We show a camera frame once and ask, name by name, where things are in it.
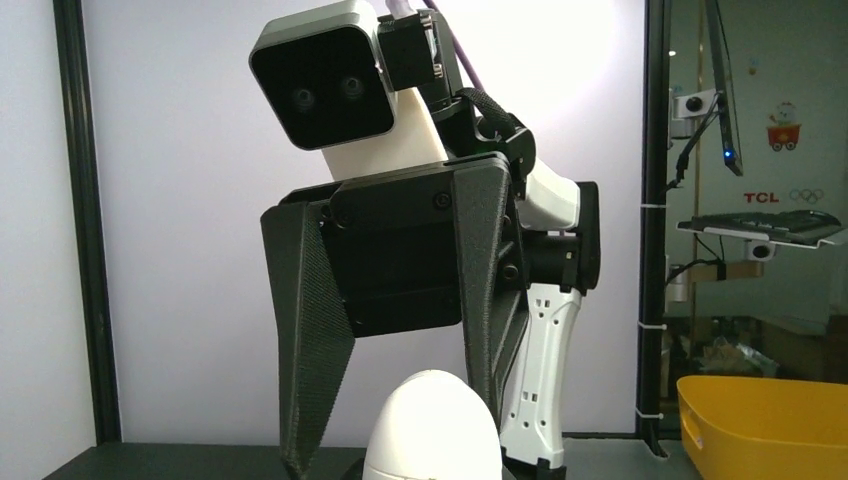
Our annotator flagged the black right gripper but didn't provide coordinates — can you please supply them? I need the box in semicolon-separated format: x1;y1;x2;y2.
261;155;527;479

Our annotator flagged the white earbud charging case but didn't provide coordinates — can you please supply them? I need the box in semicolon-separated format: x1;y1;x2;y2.
361;369;503;480

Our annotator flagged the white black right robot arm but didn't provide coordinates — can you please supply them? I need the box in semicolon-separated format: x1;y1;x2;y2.
261;88;600;479

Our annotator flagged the black monitor on stand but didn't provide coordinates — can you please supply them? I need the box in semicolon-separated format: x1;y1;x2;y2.
663;0;744;192

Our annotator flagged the yellow plastic bin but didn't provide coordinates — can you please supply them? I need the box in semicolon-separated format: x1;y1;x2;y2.
677;375;847;479

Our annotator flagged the black keyboard on tray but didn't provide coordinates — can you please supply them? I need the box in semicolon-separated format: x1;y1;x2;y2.
676;210;847;249

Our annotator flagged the black front frame post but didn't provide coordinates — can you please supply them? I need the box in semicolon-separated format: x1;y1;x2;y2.
635;0;671;459

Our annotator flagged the black frame post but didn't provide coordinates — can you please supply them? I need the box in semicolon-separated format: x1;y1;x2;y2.
52;0;122;445
635;0;671;459

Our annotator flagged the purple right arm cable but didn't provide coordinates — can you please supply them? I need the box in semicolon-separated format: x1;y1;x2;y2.
387;0;485;91

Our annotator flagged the black left rear frame post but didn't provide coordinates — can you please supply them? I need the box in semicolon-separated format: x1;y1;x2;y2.
52;0;122;445

